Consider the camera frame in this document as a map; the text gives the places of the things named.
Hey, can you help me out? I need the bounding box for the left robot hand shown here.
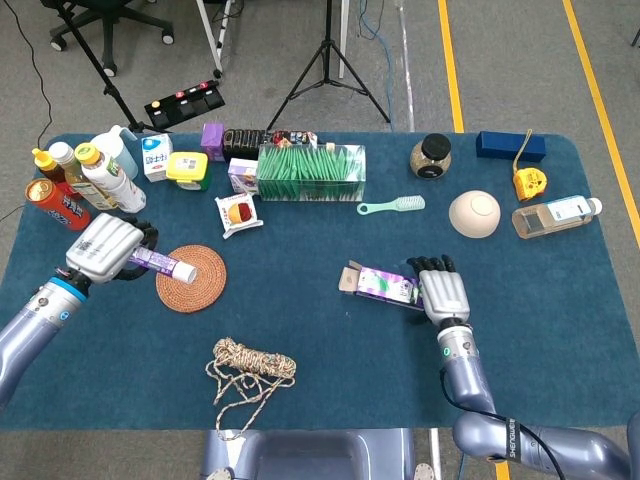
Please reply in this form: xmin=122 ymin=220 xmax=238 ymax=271
xmin=65 ymin=212 xmax=161 ymax=286

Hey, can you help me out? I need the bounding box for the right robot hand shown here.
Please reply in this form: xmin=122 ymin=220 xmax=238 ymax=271
xmin=405 ymin=254 xmax=473 ymax=327

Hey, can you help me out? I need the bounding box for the purple toothpaste box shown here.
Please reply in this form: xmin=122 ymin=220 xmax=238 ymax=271
xmin=338 ymin=259 xmax=426 ymax=313

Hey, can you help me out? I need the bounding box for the purple white toothpaste tube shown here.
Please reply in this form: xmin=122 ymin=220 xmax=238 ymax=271
xmin=128 ymin=245 xmax=198 ymax=285

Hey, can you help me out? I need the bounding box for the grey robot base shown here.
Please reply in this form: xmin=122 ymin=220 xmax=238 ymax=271
xmin=199 ymin=428 xmax=437 ymax=480

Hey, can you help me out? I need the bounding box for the small purple box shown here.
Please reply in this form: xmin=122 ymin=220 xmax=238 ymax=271
xmin=200 ymin=122 xmax=226 ymax=163

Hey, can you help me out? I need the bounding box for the navy blue long box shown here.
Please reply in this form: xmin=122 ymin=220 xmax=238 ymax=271
xmin=475 ymin=130 xmax=547 ymax=163

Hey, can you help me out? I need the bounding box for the black remote-like box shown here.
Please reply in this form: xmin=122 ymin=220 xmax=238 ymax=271
xmin=222 ymin=128 xmax=274 ymax=163

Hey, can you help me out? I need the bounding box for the clear box of green sachets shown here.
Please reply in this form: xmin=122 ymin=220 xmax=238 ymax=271
xmin=256 ymin=143 xmax=368 ymax=204

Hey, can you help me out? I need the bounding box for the red drink can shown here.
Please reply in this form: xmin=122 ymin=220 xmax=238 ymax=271
xmin=24 ymin=178 xmax=93 ymax=233

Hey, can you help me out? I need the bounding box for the white label drink bottle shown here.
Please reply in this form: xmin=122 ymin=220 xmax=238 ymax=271
xmin=74 ymin=142 xmax=148 ymax=214

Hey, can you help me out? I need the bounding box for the yellow tea bottle white cap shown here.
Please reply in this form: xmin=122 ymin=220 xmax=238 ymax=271
xmin=48 ymin=141 xmax=119 ymax=212

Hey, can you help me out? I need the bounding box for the beige upturned bowl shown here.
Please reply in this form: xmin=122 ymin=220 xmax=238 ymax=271
xmin=448 ymin=189 xmax=502 ymax=240

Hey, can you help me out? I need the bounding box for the sauce bottle yellow cap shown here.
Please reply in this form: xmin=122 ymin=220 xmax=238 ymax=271
xmin=31 ymin=147 xmax=84 ymax=202

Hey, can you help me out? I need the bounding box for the light blue plastic pitcher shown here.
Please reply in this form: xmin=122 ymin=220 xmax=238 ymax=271
xmin=90 ymin=124 xmax=140 ymax=180

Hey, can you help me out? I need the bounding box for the mint green brush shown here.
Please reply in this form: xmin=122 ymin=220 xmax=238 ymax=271
xmin=356 ymin=195 xmax=428 ymax=217

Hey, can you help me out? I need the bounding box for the white blue milk carton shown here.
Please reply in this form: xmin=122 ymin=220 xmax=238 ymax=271
xmin=141 ymin=133 xmax=175 ymax=184

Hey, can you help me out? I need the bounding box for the round woven rattan coaster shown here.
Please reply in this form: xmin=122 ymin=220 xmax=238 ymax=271
xmin=155 ymin=244 xmax=228 ymax=315

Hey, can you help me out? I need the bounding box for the green container yellow lid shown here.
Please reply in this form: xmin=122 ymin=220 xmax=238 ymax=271
xmin=165 ymin=151 xmax=211 ymax=193

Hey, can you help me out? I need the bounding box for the blue table cloth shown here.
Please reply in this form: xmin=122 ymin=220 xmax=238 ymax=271
xmin=0 ymin=131 xmax=640 ymax=433

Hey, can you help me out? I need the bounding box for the glass jar black lid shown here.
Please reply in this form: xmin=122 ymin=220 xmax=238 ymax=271
xmin=410 ymin=133 xmax=453 ymax=181

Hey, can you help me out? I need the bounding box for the clear flat liquid bottle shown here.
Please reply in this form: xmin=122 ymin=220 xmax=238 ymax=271
xmin=511 ymin=194 xmax=604 ymax=241

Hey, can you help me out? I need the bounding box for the yellow tape measure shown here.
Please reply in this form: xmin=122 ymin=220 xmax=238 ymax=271
xmin=512 ymin=128 xmax=548 ymax=203

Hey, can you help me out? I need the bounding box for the white snack packet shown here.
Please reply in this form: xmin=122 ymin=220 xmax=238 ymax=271
xmin=214 ymin=193 xmax=265 ymax=240

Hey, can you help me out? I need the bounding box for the purple white drink carton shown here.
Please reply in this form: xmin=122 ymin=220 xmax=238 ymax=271
xmin=227 ymin=158 xmax=261 ymax=196

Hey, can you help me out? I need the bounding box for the black light stand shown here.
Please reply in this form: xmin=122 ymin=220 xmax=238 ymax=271
xmin=54 ymin=0 xmax=174 ymax=136

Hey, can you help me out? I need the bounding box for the black foot pedal board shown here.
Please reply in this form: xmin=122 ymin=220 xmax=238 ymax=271
xmin=144 ymin=79 xmax=227 ymax=133

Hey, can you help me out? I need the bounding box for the colourful snack packet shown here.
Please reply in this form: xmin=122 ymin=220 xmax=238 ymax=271
xmin=269 ymin=129 xmax=320 ymax=150

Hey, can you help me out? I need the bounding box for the black office chair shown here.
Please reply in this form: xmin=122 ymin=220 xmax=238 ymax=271
xmin=39 ymin=0 xmax=176 ymax=78

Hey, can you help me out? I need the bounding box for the black tripod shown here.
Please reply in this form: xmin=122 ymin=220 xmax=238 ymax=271
xmin=264 ymin=0 xmax=393 ymax=133

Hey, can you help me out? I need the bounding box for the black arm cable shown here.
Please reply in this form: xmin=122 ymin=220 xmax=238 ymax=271
xmin=438 ymin=367 xmax=567 ymax=480

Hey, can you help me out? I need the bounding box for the black floor cable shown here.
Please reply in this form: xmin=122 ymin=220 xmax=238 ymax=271
xmin=0 ymin=0 xmax=54 ymax=222

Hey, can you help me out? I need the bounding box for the braided beige rope bundle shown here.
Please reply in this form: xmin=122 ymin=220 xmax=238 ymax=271
xmin=205 ymin=337 xmax=298 ymax=442

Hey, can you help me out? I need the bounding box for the white frame leg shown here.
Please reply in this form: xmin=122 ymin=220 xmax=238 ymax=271
xmin=194 ymin=0 xmax=237 ymax=80

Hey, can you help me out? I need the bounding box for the blue floor cable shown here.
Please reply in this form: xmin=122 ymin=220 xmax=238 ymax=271
xmin=358 ymin=0 xmax=397 ymax=132

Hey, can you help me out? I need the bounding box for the white post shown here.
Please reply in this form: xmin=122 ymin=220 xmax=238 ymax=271
xmin=338 ymin=0 xmax=351 ymax=80

